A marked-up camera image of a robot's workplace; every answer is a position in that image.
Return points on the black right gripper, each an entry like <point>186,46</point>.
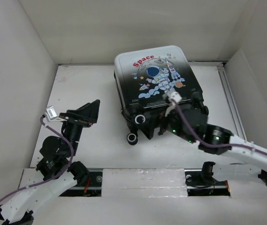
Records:
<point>162,129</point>

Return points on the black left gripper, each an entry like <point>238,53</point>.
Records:
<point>84,116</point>

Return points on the black suitcase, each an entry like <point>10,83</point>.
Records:
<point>143,76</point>

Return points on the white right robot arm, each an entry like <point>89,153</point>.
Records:
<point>192,126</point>

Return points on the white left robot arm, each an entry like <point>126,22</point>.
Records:
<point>56,171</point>

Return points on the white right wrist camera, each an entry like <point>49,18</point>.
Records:
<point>173,97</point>

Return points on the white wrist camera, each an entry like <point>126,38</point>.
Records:
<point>51,115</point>
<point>173,97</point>

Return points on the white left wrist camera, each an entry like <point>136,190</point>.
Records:
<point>51,115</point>

